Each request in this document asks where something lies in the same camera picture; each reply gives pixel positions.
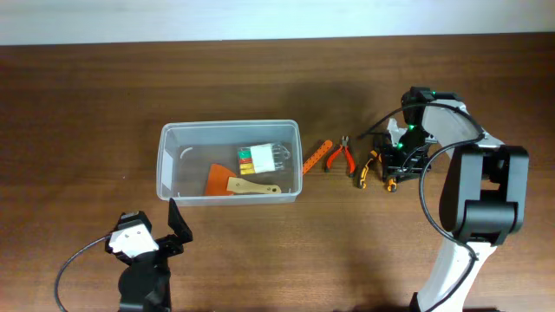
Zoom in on yellow black needle-nose pliers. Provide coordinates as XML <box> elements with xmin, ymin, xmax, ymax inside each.
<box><xmin>356</xmin><ymin>150</ymin><xmax>398</xmax><ymax>192</ymax></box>

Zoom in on orange scraper wooden handle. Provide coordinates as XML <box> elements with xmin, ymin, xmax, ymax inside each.
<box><xmin>205</xmin><ymin>164</ymin><xmax>282</xmax><ymax>196</ymax></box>

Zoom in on red handled small cutters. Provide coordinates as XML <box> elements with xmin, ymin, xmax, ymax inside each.
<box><xmin>323</xmin><ymin>134</ymin><xmax>357</xmax><ymax>178</ymax></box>

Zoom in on orange perforated strip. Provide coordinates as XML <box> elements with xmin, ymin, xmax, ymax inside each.
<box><xmin>303</xmin><ymin>140</ymin><xmax>333</xmax><ymax>174</ymax></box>

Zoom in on clear plastic container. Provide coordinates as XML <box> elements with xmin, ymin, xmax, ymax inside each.
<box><xmin>156</xmin><ymin>120</ymin><xmax>303</xmax><ymax>206</ymax></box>

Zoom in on clear box of bits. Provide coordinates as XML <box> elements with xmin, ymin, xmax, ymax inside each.
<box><xmin>238</xmin><ymin>143</ymin><xmax>291</xmax><ymax>175</ymax></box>

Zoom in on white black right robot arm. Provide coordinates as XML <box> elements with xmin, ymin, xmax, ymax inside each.
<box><xmin>381</xmin><ymin>87</ymin><xmax>529</xmax><ymax>311</ymax></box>

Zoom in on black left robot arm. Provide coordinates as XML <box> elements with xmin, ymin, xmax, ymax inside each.
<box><xmin>105</xmin><ymin>198</ymin><xmax>193</xmax><ymax>311</ymax></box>

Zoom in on black right camera cable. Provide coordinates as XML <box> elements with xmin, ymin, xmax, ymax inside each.
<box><xmin>356</xmin><ymin>101</ymin><xmax>486</xmax><ymax>312</ymax></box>

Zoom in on black camera cable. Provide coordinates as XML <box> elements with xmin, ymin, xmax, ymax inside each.
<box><xmin>53</xmin><ymin>235</ymin><xmax>112</xmax><ymax>312</ymax></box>
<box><xmin>356</xmin><ymin>101</ymin><xmax>486</xmax><ymax>312</ymax></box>

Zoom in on black left camera cable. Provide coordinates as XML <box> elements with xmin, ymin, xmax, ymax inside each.
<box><xmin>53</xmin><ymin>235</ymin><xmax>112</xmax><ymax>312</ymax></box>

